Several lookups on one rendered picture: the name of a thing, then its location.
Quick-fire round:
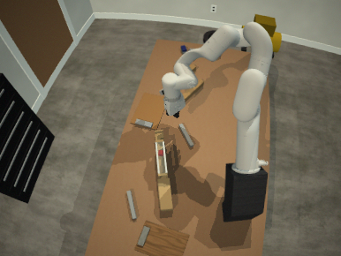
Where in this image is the wooden batten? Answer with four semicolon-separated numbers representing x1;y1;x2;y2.
183;79;204;101
190;64;196;72

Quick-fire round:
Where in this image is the grey square stick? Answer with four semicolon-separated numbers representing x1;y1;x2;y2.
179;124;193;147
127;191;137;219

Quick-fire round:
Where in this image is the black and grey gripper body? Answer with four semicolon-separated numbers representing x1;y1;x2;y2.
164;93;186;116

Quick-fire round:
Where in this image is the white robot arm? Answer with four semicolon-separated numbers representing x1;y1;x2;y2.
159;22;273;174

